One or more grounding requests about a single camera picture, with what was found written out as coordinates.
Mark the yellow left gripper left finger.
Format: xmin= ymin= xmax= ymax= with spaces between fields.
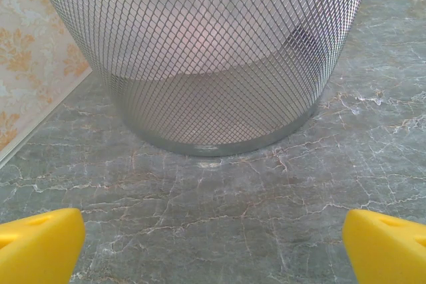
xmin=0 ymin=208 xmax=87 ymax=284

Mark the clear plastic trash bin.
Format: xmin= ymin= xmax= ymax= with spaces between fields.
xmin=28 ymin=0 xmax=374 ymax=157

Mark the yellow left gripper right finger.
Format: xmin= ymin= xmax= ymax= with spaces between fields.
xmin=342 ymin=209 xmax=426 ymax=284

